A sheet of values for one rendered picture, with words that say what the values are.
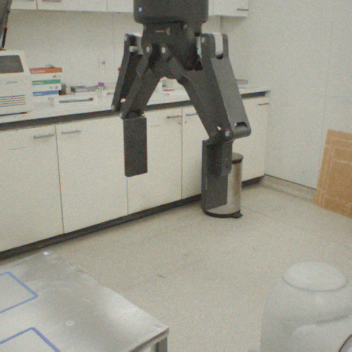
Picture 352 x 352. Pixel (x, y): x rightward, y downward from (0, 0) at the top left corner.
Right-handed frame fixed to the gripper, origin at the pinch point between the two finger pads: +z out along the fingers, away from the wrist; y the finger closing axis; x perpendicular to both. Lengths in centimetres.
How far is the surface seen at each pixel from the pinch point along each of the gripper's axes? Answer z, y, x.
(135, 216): 117, 224, -146
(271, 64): 11, 218, -289
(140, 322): 38.0, 24.7, -12.3
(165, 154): 72, 219, -172
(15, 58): -2, 225, -66
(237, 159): 74, 180, -209
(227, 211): 114, 182, -202
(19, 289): 38, 51, 2
